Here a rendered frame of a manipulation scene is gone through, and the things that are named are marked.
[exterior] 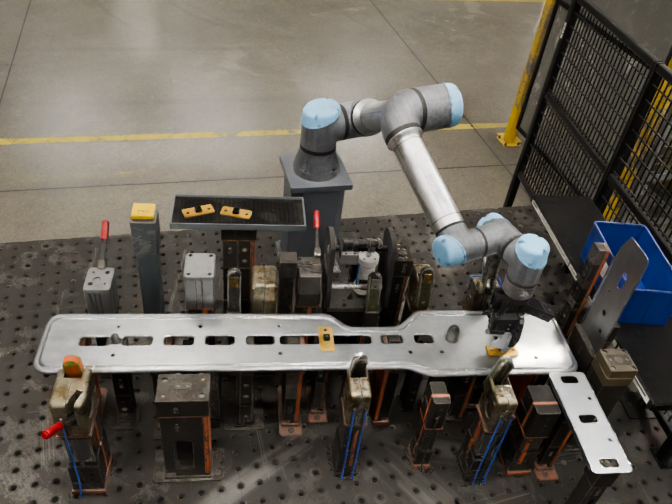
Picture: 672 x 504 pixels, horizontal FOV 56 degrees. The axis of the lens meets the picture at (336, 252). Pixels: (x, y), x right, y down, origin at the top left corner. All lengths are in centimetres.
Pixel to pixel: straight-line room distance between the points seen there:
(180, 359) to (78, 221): 222
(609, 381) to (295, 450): 84
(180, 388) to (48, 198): 258
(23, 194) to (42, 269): 168
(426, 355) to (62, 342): 91
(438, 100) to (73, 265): 138
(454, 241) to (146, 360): 79
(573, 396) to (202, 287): 99
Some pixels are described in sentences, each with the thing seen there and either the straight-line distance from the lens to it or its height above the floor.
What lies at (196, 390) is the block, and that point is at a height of 103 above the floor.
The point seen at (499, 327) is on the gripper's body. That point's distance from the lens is 163.
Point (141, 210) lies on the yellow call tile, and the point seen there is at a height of 116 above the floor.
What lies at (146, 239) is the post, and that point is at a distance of 184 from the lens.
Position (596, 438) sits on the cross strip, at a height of 100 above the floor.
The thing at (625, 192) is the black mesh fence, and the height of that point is 116.
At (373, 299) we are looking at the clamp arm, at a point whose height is 103.
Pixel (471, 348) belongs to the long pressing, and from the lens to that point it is 174.
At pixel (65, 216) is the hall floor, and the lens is 381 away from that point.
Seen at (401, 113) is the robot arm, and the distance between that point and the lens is 161.
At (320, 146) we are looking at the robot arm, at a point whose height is 122.
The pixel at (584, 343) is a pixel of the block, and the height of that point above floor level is 100.
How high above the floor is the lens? 223
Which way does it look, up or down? 40 degrees down
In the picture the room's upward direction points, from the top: 8 degrees clockwise
